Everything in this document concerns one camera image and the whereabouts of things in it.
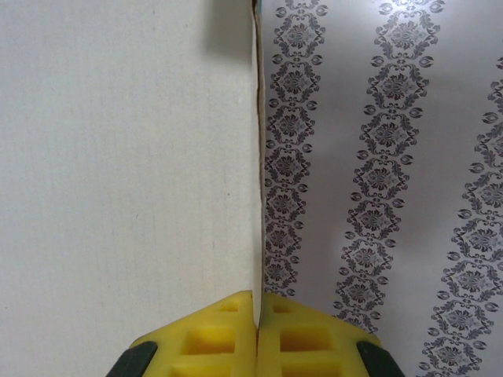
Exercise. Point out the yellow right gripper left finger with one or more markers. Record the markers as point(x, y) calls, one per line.
point(204, 345)

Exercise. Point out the white and teal cardboard box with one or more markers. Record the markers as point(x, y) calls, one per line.
point(118, 157)

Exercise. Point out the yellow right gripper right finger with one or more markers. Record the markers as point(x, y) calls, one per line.
point(306, 345)

